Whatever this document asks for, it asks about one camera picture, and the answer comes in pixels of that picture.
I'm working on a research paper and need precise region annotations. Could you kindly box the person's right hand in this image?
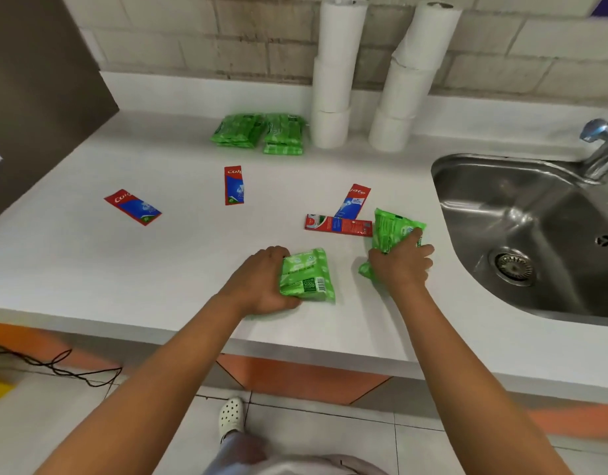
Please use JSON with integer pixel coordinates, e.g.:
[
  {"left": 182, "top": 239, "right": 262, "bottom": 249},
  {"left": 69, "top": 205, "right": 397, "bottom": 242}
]
[{"left": 367, "top": 228, "right": 436, "bottom": 298}]

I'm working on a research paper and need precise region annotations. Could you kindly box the person's left hand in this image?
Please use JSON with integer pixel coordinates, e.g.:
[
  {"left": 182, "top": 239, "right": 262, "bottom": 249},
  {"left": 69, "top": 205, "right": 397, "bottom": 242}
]
[{"left": 217, "top": 245, "right": 303, "bottom": 317}]

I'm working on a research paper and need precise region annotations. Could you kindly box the group of green wipe packets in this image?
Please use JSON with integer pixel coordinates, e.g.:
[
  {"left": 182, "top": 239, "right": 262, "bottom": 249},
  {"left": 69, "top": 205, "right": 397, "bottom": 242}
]
[
  {"left": 277, "top": 247, "right": 336, "bottom": 305},
  {"left": 262, "top": 113, "right": 307, "bottom": 146},
  {"left": 209, "top": 113, "right": 266, "bottom": 146}
]

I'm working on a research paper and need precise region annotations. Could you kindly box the white toilet paper roll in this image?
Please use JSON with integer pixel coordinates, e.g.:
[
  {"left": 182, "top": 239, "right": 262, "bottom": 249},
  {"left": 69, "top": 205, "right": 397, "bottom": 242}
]
[
  {"left": 309, "top": 107, "right": 352, "bottom": 150},
  {"left": 380, "top": 59, "right": 436, "bottom": 119},
  {"left": 392, "top": 0, "right": 463, "bottom": 71},
  {"left": 368, "top": 108, "right": 416, "bottom": 153}
]

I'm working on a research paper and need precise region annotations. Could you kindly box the group of white toilet rolls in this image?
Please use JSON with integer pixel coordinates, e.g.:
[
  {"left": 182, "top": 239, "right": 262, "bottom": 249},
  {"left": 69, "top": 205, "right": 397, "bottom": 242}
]
[
  {"left": 312, "top": 56, "right": 357, "bottom": 114},
  {"left": 317, "top": 0, "right": 368, "bottom": 65}
]

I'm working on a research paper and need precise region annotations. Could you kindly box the person's right forearm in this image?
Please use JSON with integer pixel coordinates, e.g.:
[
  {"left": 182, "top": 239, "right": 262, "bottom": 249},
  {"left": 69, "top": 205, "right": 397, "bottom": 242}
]
[{"left": 390, "top": 289, "right": 574, "bottom": 475}]

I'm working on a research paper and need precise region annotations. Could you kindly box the person's left forearm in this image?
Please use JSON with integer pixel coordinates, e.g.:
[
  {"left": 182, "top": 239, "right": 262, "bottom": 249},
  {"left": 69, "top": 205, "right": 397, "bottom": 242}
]
[{"left": 36, "top": 291, "right": 255, "bottom": 475}]

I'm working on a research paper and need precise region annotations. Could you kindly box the white countertop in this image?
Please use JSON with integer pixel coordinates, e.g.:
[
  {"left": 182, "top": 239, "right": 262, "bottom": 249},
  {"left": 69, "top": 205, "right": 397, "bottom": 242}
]
[{"left": 0, "top": 71, "right": 608, "bottom": 406}]

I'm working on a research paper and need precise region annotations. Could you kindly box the person's blue trouser leg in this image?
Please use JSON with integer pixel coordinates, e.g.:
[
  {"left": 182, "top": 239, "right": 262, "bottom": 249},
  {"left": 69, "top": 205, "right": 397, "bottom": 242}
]
[{"left": 202, "top": 432, "right": 270, "bottom": 475}]

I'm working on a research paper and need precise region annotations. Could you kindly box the person's light shirt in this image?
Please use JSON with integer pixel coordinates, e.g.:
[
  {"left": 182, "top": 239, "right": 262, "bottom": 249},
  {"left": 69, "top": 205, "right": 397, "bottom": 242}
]
[{"left": 254, "top": 453, "right": 389, "bottom": 475}]

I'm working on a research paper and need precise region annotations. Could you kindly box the orange and grey cabinet front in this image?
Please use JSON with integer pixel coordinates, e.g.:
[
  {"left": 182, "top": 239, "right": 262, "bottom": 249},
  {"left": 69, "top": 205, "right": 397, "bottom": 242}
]
[{"left": 0, "top": 321, "right": 608, "bottom": 441}]

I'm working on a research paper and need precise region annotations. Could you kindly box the metal sink drain strainer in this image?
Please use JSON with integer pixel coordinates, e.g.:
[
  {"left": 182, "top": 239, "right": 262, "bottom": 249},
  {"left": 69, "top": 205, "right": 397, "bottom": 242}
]
[{"left": 487, "top": 247, "right": 537, "bottom": 288}]

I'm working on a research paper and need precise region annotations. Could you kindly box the white clog shoe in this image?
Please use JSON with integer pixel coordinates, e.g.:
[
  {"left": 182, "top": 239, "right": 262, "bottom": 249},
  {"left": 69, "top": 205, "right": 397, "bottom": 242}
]
[{"left": 218, "top": 396, "right": 246, "bottom": 446}]

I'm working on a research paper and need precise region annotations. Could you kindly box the stainless steel sink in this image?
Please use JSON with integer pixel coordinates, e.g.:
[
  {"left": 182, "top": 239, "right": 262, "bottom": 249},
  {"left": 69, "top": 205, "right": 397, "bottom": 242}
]
[{"left": 431, "top": 152, "right": 608, "bottom": 328}]

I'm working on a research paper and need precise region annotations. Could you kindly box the chrome faucet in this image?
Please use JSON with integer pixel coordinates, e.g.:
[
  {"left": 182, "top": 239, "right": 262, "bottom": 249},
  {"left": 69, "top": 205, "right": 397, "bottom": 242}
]
[{"left": 579, "top": 118, "right": 608, "bottom": 183}]

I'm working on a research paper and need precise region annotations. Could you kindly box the brown cabinet panel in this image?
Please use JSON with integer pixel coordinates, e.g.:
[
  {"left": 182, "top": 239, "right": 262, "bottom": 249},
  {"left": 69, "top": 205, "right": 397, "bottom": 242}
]
[{"left": 0, "top": 0, "right": 120, "bottom": 226}]

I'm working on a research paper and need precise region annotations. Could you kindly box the black cable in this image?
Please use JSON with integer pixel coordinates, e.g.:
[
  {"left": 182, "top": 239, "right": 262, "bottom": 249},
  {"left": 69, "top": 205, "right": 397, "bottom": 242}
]
[{"left": 0, "top": 338, "right": 123, "bottom": 389}]

